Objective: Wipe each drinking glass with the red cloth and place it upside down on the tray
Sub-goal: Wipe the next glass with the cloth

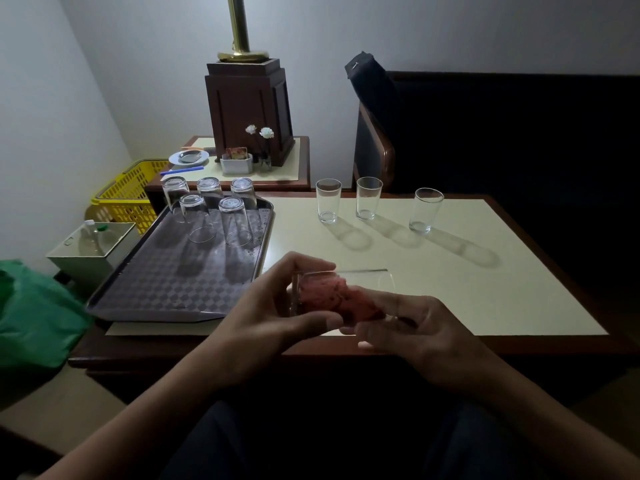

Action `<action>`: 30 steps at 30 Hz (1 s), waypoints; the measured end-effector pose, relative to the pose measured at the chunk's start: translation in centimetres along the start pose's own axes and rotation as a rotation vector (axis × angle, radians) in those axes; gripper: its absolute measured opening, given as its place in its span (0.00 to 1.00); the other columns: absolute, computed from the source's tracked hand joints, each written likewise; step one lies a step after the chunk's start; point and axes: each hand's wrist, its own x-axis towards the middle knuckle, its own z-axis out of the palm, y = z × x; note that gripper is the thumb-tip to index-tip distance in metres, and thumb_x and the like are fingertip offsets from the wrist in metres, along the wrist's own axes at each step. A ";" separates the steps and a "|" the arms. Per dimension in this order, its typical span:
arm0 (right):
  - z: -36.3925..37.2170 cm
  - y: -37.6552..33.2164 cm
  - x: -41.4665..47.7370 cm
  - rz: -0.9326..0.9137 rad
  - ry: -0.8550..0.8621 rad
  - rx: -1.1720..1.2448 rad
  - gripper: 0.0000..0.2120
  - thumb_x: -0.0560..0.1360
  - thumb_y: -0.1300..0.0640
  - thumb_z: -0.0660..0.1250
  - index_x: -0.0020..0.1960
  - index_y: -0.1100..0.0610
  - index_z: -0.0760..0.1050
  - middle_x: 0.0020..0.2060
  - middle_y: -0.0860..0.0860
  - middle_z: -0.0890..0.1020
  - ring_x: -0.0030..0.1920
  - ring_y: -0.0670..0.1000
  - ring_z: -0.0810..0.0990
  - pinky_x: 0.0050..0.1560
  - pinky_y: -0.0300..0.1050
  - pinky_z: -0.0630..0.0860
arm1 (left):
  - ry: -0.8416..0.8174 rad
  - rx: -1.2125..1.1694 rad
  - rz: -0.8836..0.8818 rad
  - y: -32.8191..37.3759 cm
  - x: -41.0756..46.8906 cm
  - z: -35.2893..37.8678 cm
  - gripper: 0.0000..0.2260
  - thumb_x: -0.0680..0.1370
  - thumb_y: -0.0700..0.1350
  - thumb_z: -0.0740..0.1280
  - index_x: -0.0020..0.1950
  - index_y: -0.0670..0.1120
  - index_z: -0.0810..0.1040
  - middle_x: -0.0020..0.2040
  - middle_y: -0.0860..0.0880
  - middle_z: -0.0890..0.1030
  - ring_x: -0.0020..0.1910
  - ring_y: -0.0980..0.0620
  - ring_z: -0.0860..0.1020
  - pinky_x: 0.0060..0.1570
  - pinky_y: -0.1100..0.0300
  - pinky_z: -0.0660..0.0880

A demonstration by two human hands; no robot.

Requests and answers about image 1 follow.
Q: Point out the yellow plastic basket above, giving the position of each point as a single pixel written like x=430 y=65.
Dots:
x=127 y=194

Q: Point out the wooden side table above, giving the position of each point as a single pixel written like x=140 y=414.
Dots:
x=285 y=172

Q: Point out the dark wooden armchair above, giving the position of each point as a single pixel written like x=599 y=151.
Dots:
x=500 y=134

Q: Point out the person's right fingers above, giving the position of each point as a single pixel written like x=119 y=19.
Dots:
x=380 y=327

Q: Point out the person's left hand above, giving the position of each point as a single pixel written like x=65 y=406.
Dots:
x=260 y=324

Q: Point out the green plastic bag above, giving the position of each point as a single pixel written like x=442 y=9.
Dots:
x=37 y=314

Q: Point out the black bag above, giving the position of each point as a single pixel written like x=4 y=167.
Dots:
x=372 y=89

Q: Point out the dark wooden lamp base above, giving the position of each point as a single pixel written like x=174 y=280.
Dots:
x=247 y=102

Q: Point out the person's right hand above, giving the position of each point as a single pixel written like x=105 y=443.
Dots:
x=430 y=339

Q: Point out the white box bin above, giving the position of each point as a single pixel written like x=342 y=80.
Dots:
x=92 y=254

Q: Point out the brass lamp pole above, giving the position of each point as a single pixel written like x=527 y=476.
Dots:
x=239 y=29

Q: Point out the white saucer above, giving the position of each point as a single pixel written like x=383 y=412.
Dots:
x=189 y=157

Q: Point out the person's dark trousers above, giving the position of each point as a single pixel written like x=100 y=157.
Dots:
x=325 y=434

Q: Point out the blue pen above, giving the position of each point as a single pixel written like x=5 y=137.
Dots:
x=181 y=170

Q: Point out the grey checkered tray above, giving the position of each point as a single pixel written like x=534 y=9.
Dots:
x=170 y=279

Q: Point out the person's left forearm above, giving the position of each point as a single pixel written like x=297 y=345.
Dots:
x=145 y=419

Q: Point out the person's left thumb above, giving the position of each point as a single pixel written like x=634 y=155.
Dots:
x=317 y=324

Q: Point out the white sachet holder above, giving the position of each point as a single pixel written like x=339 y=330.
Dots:
x=236 y=165

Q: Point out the person's right forearm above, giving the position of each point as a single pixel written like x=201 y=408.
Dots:
x=545 y=424

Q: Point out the small vase with white flowers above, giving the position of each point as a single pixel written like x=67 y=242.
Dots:
x=265 y=144

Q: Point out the red cloth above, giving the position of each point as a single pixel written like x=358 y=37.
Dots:
x=330 y=294

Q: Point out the clear drinking glass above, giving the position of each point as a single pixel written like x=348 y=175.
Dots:
x=369 y=199
x=426 y=212
x=236 y=222
x=328 y=202
x=210 y=187
x=372 y=280
x=175 y=192
x=197 y=219
x=244 y=188

